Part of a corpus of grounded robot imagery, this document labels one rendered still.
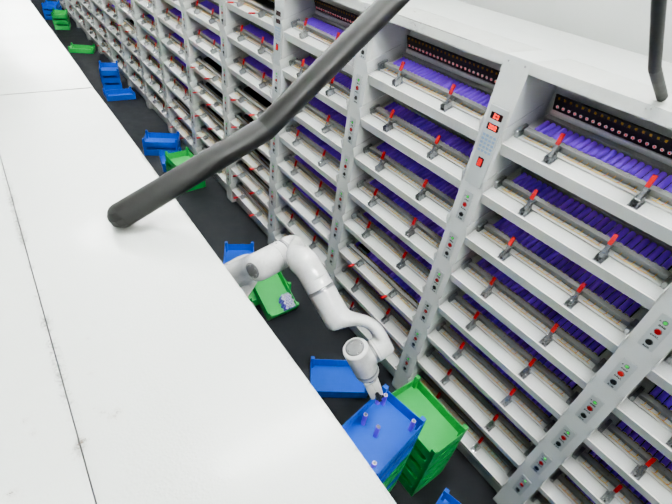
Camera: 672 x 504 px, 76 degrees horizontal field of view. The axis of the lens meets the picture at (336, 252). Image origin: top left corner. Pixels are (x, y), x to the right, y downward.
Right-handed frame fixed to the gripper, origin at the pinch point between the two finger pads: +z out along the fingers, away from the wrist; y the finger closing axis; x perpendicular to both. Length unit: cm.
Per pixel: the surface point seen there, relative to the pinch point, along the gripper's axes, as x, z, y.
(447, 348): 35, 30, -22
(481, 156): 65, -53, -36
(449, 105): 65, -63, -57
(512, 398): 49, 35, 7
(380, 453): -7.7, 13.3, 14.9
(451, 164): 60, -43, -50
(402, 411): 5.4, 18.1, 1.6
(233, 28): 3, -74, -228
